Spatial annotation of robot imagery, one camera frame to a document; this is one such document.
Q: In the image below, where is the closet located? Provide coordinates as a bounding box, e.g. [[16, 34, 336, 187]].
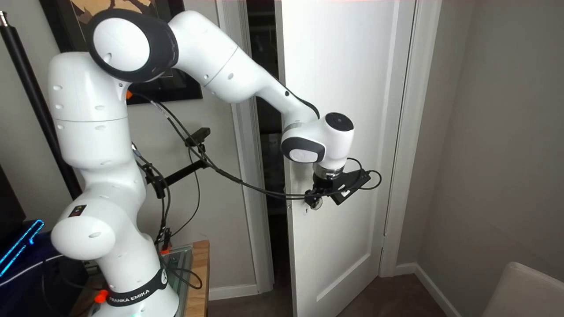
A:
[[215, 0, 442, 317]]

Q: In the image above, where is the white closet door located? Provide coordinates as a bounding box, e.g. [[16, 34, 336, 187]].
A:
[[275, 0, 418, 317]]

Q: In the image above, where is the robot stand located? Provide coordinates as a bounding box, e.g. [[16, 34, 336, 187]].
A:
[[70, 240, 210, 317]]

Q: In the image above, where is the black framed picture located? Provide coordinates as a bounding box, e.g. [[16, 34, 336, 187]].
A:
[[39, 0, 204, 105]]

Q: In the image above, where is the black stand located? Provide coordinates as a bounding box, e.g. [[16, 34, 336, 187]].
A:
[[0, 11, 83, 201]]

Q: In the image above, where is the computer with blue light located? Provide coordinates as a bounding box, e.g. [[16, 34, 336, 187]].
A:
[[0, 219, 90, 317]]

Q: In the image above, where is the black cable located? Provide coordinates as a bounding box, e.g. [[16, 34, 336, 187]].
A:
[[169, 147, 201, 239]]

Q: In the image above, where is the camera on mount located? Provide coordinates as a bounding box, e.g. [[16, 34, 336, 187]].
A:
[[162, 127, 212, 187]]

